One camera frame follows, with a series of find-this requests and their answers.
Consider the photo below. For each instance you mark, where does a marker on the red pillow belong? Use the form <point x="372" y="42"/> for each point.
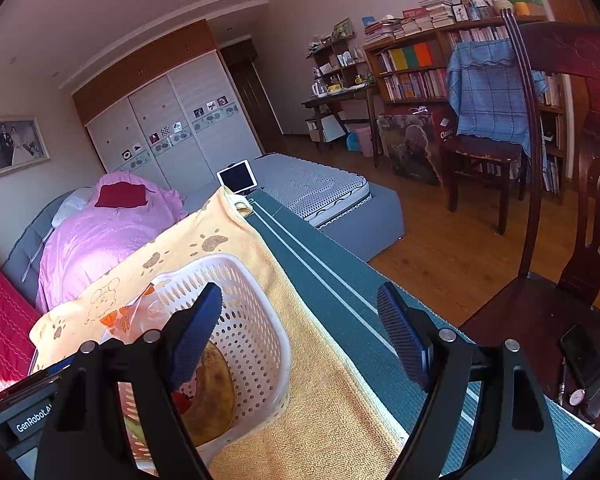
<point x="120" y="195"/>

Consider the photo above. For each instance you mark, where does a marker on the black phone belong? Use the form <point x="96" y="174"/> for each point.
<point x="585" y="357"/>

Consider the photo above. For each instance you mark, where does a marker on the white kettle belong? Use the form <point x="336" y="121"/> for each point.
<point x="320" y="89"/>

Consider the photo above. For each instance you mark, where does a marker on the orange printed plastic bag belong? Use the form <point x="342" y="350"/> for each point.
<point x="130" y="315"/>

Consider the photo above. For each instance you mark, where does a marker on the blue checked blanket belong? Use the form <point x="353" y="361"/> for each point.
<point x="485" y="95"/>

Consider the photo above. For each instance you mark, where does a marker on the red quilt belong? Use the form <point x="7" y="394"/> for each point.
<point x="5" y="310"/>

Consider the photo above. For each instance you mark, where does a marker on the spotted yellow banana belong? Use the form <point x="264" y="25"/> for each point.
<point x="215" y="390"/>

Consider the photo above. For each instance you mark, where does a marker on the dark wooden door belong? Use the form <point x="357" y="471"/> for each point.
<point x="255" y="105"/>

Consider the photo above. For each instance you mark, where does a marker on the white plastic basket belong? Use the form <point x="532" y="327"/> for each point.
<point x="260" y="310"/>

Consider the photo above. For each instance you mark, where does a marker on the wooden chair with blue cloth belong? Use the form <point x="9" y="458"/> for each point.
<point x="480" y="152"/>

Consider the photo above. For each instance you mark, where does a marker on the dark wooden chair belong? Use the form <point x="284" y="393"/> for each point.
<point x="520" y="310"/>

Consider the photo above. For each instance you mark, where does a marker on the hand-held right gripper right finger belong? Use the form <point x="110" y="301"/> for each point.
<point x="400" y="330"/>

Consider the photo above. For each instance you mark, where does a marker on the grey bed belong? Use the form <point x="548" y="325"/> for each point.
<point x="360" y="215"/>

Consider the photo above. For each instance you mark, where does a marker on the yellow paw-print blanket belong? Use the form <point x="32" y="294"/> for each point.
<point x="310" y="410"/>

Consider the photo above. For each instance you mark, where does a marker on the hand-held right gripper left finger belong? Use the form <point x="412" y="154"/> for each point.
<point x="200" y="330"/>

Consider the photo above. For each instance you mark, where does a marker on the dog picture board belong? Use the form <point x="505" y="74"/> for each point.
<point x="410" y="145"/>

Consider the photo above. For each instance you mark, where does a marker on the white pillow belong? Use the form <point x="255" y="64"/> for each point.
<point x="72" y="205"/>

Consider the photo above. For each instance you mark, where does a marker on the white patterned mattress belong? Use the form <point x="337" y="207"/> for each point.
<point x="315" y="190"/>

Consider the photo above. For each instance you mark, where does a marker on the stack of books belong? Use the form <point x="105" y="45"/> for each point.
<point x="410" y="22"/>

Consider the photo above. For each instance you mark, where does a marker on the wristwatch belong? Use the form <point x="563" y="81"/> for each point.
<point x="575" y="397"/>

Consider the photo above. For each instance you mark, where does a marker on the wooden desk with shelf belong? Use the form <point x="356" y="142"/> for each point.
<point x="340" y="100"/>

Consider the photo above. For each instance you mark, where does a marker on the framed photo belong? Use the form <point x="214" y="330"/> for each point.
<point x="12" y="147"/>

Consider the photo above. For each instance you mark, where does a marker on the pink duvet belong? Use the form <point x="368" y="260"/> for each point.
<point x="100" y="240"/>

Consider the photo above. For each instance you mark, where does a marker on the white sliding-door wardrobe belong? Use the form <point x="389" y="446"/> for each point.
<point x="180" y="125"/>

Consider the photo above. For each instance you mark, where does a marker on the green striped table cover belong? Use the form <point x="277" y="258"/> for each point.
<point x="330" y="285"/>

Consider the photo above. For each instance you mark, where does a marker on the green container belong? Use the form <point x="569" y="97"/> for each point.
<point x="527" y="0"/>

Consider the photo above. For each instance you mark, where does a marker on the pink bin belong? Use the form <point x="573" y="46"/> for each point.
<point x="364" y="141"/>

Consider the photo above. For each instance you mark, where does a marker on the white tablet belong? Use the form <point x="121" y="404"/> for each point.
<point x="236" y="177"/>

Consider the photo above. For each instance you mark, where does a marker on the red tomato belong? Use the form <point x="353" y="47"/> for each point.
<point x="182" y="402"/>

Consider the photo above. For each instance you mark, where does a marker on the wooden bookshelf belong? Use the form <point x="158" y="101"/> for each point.
<point x="415" y="80"/>

